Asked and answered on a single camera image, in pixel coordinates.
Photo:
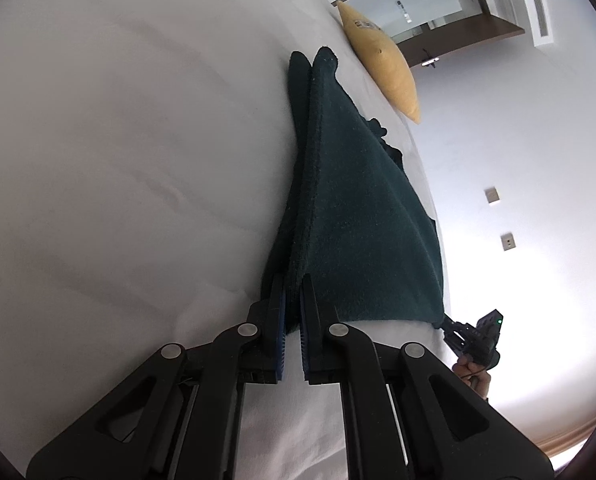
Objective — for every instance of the dark brown door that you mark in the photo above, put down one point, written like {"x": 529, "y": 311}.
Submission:
{"x": 473, "y": 35}

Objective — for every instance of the brown wall socket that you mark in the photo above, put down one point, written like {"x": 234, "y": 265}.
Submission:
{"x": 508, "y": 241}
{"x": 492, "y": 195}

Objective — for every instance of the yellow pillow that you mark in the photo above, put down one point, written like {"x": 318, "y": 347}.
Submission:
{"x": 388, "y": 60}

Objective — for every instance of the person's right hand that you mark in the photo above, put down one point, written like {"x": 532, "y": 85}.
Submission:
{"x": 473, "y": 377}

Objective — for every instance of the white sheeted bed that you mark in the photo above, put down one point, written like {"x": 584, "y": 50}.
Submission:
{"x": 128, "y": 160}

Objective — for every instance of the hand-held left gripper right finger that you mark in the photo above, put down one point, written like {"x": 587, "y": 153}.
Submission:
{"x": 305, "y": 330}

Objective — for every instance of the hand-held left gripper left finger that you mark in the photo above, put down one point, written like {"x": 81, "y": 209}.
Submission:
{"x": 278, "y": 330}

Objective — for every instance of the dark green knit sweater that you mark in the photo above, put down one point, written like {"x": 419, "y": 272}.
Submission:
{"x": 358, "y": 210}

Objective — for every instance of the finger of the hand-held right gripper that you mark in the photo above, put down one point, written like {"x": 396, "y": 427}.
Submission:
{"x": 455, "y": 335}

